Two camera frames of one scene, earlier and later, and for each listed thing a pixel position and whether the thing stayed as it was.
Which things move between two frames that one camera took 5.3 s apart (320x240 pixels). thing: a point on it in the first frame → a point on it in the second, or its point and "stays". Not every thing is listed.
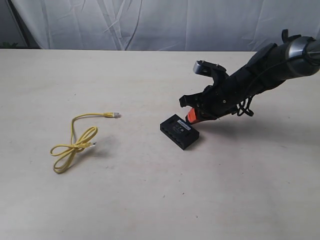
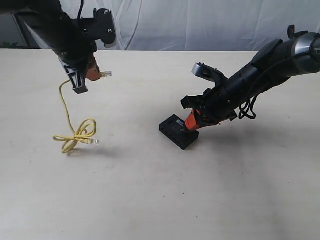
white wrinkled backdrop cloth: (168, 25) stays
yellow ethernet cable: (78, 144) → (86, 129)
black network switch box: (181, 132) stays
